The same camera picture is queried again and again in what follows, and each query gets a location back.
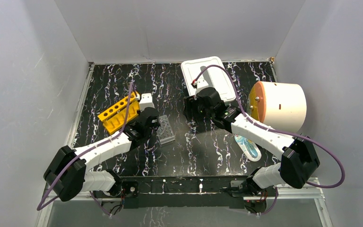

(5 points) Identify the clear well plate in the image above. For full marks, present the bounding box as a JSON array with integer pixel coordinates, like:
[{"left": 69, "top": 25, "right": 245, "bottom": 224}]
[{"left": 156, "top": 115, "right": 175, "bottom": 145}]

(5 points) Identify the white bin lid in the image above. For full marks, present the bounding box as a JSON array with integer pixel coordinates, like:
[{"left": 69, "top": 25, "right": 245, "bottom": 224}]
[{"left": 181, "top": 56, "right": 236, "bottom": 104}]

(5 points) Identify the yellow test tube rack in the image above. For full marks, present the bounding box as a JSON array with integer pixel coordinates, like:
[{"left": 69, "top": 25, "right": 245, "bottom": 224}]
[{"left": 98, "top": 92, "right": 140, "bottom": 135}]

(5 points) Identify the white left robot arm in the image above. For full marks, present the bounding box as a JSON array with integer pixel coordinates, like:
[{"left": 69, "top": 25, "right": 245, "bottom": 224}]
[{"left": 43, "top": 107, "right": 160, "bottom": 201}]

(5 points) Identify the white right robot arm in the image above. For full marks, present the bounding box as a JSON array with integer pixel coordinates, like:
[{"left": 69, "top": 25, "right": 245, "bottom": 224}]
[{"left": 183, "top": 87, "right": 320, "bottom": 196}]

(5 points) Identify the blue packaged tool blister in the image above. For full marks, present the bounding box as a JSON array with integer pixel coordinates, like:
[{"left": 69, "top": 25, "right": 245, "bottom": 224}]
[{"left": 234, "top": 134, "right": 262, "bottom": 162}]

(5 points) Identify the white orange centrifuge drum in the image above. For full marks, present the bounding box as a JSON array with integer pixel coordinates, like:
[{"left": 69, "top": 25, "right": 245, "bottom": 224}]
[{"left": 247, "top": 81, "right": 307, "bottom": 133}]

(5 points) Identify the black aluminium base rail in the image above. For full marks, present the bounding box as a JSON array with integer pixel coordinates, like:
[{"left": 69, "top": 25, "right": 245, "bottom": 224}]
[{"left": 42, "top": 175, "right": 326, "bottom": 217}]

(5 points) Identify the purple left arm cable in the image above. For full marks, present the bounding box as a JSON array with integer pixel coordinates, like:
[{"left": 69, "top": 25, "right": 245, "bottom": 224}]
[{"left": 36, "top": 82, "right": 137, "bottom": 217}]

